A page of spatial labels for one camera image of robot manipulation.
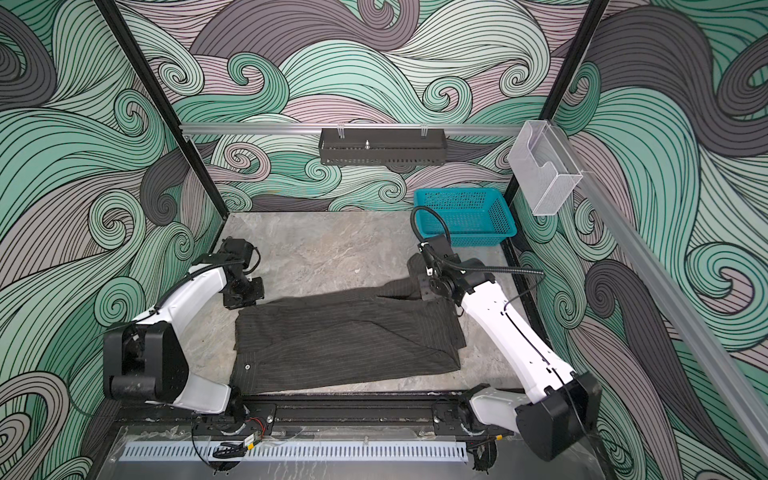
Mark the left black frame post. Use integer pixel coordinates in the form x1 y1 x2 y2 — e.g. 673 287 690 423
94 0 230 221

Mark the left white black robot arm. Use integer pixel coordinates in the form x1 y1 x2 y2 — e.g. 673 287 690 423
102 237 264 422

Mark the teal plastic basket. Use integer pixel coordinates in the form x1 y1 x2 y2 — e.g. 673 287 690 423
414 188 518 247

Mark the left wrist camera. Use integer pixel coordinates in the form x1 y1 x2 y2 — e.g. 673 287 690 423
220 237 256 267

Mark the aluminium wall rail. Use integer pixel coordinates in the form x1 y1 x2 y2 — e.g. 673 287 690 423
547 123 767 460
180 122 522 137

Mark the black frame post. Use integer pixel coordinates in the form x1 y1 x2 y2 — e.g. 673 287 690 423
497 0 610 218
94 0 230 221

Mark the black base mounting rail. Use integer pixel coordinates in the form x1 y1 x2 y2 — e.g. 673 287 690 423
115 390 515 440

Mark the right black frame post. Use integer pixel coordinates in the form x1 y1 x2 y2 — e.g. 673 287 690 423
497 0 610 218

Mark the white slotted cable duct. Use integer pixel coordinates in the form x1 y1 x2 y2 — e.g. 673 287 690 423
118 440 469 463

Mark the aluminium back wall rail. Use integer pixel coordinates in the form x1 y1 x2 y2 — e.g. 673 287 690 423
180 122 522 137

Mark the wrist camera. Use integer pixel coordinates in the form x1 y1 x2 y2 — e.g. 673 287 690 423
419 234 454 268
220 237 256 267

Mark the clear plastic wall bin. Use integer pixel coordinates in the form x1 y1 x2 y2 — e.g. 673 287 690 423
507 120 583 217

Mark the dark pinstriped long sleeve shirt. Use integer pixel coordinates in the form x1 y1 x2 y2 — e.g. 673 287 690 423
230 254 466 395

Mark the black perforated wall tray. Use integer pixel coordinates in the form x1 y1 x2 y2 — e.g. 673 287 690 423
318 127 448 167

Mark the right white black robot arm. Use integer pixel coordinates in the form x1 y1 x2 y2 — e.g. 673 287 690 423
409 206 602 461

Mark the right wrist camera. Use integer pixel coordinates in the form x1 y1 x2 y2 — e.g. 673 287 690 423
419 234 454 268

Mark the aluminium right wall rail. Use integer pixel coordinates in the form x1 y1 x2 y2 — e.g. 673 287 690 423
547 123 767 460

